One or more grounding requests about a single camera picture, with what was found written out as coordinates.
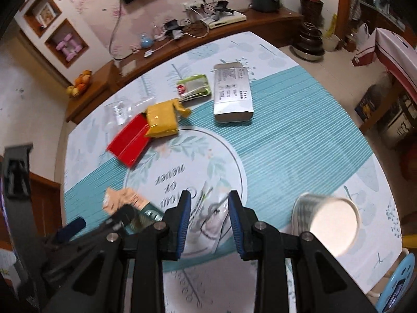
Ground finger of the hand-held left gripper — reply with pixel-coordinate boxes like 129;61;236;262
49;217;87;245
94;204;137;235

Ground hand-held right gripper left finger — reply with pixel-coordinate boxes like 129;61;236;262
42;190;193;313

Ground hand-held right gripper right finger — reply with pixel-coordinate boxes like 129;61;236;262
227;190;375;313

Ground tan paper wrapper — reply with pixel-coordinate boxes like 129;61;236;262
102;187;150;216

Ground dark green wrapper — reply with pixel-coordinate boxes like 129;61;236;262
128;202;165;233

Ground clear plastic bag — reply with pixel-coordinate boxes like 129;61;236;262
182;183;233;258
104;99;154;126

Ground red box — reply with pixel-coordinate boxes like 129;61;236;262
106;112;154;169

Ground green white packet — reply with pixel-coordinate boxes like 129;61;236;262
176;73;212;101

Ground wooden door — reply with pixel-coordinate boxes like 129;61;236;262
29;173;64;242

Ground checked paper cup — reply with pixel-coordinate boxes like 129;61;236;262
290;193;361;257

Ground yellow packet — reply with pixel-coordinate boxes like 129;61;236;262
143;98;192;138

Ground table with tree tablecloth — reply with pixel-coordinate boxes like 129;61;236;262
62;31;403;313

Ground fruit bowl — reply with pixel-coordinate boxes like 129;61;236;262
67;69;93;98

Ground grey flat box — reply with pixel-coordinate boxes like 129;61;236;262
212;62;255;124

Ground blue stool white legs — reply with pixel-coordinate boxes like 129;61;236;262
375;252;414;313

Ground dark cardboard box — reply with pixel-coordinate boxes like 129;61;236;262
354;85;382;121

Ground black charger adapter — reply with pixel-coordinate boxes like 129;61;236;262
163;20;186;38

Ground brown stacked pot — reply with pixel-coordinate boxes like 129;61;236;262
291;22;326;62

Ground white set-top box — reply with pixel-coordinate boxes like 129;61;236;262
208;11;247;29

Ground white bucket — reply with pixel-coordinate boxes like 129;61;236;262
324;33;342;52

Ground wooden television cabinet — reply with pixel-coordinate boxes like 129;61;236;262
65;7;305;124

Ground tall wicker basket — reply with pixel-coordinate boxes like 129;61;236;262
300;0;324;28

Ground side table with red-edged cloth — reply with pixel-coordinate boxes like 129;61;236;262
351;28;417;131

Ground photo frame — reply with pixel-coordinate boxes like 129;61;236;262
36;3;59;25

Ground white wall niche shelf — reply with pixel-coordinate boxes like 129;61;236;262
15;0;113;85

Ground television cable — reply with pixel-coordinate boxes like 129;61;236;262
109;0;134;61

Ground wall power outlet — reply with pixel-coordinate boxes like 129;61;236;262
182;0;222;10

